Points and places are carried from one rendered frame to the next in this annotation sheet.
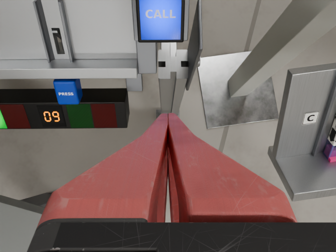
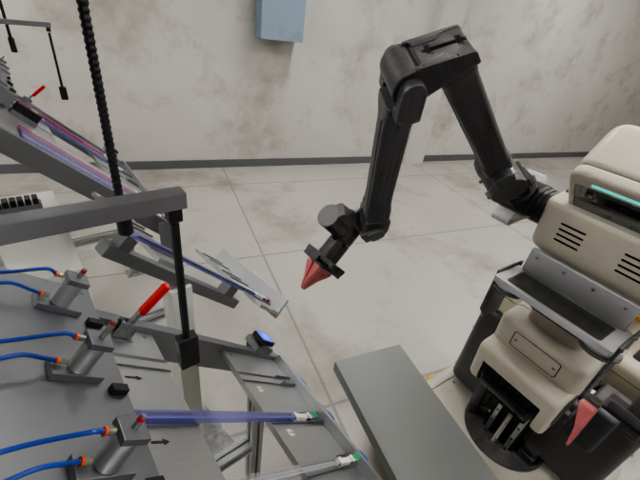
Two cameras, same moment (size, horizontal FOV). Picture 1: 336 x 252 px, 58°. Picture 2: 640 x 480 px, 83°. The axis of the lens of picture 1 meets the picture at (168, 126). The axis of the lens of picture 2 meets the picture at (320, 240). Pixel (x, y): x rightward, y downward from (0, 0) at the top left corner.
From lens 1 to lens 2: 84 cm
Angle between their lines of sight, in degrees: 62
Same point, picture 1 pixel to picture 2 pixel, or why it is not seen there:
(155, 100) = not seen: outside the picture
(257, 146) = (234, 408)
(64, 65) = (293, 376)
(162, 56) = not seen: hidden behind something
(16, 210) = (360, 406)
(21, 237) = (367, 397)
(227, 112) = (219, 441)
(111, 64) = (282, 364)
